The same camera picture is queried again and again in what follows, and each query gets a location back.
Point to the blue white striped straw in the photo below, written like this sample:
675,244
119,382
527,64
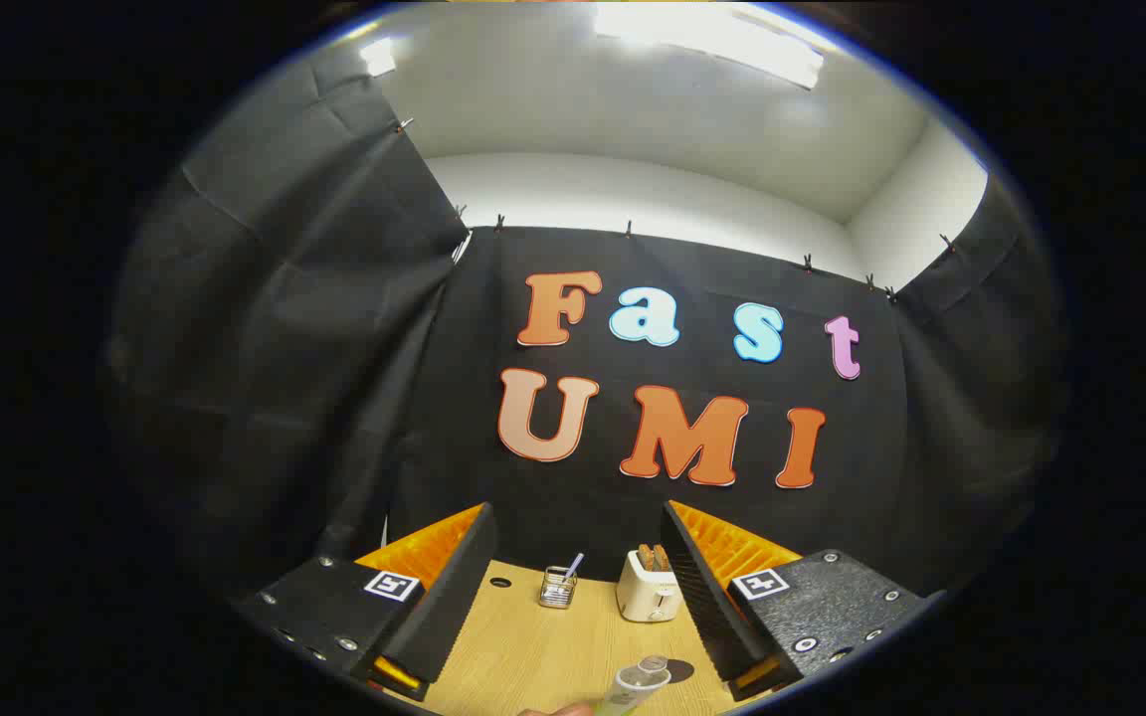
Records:
573,566

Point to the wooden table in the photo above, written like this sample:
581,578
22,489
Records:
533,646

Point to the cream toaster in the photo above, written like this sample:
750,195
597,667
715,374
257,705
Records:
648,595

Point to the brown toast slice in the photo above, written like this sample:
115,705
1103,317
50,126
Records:
662,558
646,557

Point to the dark brown round coaster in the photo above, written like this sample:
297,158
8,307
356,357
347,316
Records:
683,671

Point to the black backdrop cloth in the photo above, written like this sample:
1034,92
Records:
334,348

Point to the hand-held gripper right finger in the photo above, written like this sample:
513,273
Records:
707,597

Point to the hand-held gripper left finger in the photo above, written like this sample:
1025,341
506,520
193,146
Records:
454,597

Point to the clear bottle with white label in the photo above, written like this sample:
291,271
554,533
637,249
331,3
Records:
638,682

